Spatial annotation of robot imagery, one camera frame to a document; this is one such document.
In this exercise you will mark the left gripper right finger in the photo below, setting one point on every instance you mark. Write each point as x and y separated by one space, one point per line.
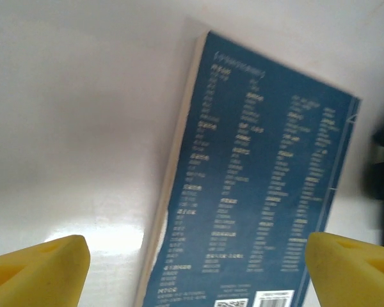
355 275

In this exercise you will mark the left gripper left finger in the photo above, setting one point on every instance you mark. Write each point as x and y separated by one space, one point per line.
35 275

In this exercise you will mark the small blue book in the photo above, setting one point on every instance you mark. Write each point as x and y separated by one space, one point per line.
259 176

